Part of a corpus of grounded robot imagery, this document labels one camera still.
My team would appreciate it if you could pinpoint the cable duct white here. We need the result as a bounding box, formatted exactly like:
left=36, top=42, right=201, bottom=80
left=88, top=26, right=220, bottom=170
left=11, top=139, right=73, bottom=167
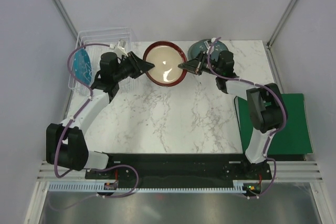
left=49, top=180, right=119, bottom=192
left=233, top=180, right=263, bottom=193

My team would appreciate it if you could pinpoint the left cable duct white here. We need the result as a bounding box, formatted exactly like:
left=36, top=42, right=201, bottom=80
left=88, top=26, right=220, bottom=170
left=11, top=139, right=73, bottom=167
left=49, top=180, right=119, bottom=192

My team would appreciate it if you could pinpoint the left aluminium frame post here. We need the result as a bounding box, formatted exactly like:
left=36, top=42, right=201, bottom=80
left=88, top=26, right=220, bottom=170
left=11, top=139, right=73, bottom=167
left=52, top=0, right=80, bottom=46

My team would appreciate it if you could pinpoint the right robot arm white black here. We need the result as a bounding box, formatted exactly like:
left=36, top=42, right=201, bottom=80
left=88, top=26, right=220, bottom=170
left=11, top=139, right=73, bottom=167
left=178, top=50, right=288, bottom=164

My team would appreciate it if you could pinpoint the aluminium rail front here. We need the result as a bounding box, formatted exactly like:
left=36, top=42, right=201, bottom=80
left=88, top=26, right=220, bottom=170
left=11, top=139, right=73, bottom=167
left=37, top=161, right=322, bottom=182

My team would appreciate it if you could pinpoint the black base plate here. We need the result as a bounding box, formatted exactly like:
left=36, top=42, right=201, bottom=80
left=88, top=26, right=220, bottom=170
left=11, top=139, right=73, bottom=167
left=85, top=154, right=272, bottom=189

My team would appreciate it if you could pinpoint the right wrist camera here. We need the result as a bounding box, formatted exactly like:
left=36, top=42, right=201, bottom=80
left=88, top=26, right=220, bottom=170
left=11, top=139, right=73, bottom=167
left=204, top=39, right=212, bottom=48

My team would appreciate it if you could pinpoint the brown rimmed beige plate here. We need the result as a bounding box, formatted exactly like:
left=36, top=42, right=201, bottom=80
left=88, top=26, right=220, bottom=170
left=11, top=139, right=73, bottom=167
left=143, top=41, right=187, bottom=87

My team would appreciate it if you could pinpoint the right aluminium frame post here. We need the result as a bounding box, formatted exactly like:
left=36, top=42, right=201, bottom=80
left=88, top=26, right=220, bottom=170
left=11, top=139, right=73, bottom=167
left=265, top=0, right=316, bottom=49

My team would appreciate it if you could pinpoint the green mat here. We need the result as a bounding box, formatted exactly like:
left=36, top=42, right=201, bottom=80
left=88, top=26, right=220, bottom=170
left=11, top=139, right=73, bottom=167
left=234, top=93, right=313, bottom=155

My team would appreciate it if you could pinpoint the blue scalloped plate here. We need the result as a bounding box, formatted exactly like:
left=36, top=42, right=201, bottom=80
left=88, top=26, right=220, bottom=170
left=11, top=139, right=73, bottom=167
left=73, top=48, right=92, bottom=85

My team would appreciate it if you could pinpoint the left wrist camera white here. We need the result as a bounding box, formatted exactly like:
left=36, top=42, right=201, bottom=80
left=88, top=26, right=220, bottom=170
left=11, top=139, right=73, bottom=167
left=109, top=39, right=127, bottom=58

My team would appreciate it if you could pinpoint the right cable duct white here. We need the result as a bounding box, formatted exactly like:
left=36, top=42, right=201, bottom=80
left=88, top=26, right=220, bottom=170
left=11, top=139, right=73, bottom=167
left=233, top=180, right=263, bottom=193

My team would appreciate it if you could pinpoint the aluminium frame post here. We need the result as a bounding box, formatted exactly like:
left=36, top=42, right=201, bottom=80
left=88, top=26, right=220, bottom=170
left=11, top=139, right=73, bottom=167
left=265, top=0, right=316, bottom=49
left=52, top=0, right=80, bottom=46

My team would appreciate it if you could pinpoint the dark teal floral plate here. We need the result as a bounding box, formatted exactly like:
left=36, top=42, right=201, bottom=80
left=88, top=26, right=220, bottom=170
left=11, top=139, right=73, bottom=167
left=187, top=39, right=228, bottom=60

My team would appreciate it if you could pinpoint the white wire dish rack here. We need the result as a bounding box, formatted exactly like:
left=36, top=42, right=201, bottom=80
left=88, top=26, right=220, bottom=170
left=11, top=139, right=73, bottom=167
left=70, top=27, right=137, bottom=81

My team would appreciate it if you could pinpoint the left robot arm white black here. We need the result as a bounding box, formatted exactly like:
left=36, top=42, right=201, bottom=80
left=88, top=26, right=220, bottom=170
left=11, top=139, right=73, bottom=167
left=46, top=51, right=155, bottom=171

